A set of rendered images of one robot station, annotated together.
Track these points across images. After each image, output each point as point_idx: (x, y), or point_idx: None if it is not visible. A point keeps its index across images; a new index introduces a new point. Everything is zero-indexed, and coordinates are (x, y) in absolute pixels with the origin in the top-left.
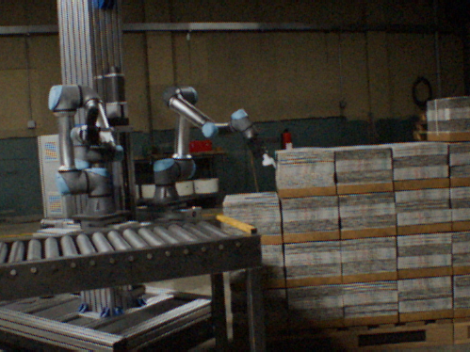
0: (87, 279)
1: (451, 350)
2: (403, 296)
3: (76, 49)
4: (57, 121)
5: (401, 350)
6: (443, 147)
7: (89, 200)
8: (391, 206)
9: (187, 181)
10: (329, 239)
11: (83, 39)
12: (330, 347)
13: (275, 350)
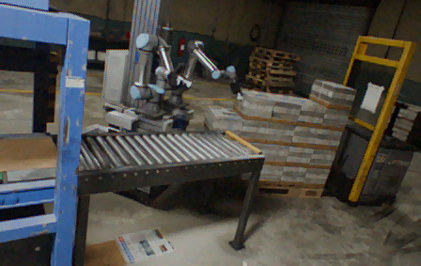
0: (190, 175)
1: (299, 201)
2: (285, 173)
3: (148, 5)
4: (141, 55)
5: (276, 197)
6: (323, 109)
7: (148, 103)
8: (292, 132)
9: None
10: (260, 142)
11: (155, 1)
12: (242, 190)
13: (217, 188)
